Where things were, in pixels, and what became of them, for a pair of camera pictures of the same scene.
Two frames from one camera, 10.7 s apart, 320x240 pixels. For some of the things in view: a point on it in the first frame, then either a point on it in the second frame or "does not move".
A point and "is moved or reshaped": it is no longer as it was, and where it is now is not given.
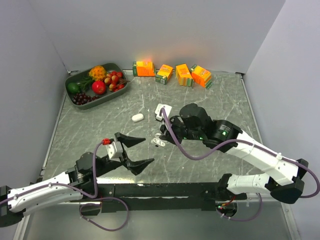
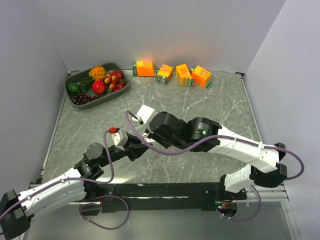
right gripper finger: x=166 y=135 to x=159 y=139
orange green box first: x=143 y=68 does not move
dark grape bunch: x=82 y=98 does not move
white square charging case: x=158 y=142 is moved or reshaped
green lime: x=73 y=88 does not move
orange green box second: x=163 y=74 does not move
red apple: x=98 y=87 does not move
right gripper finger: x=163 y=128 to x=153 y=135
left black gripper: x=136 y=166 to x=134 y=147
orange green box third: x=184 y=75 does not move
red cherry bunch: x=114 y=78 does not move
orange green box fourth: x=201 y=76 does not move
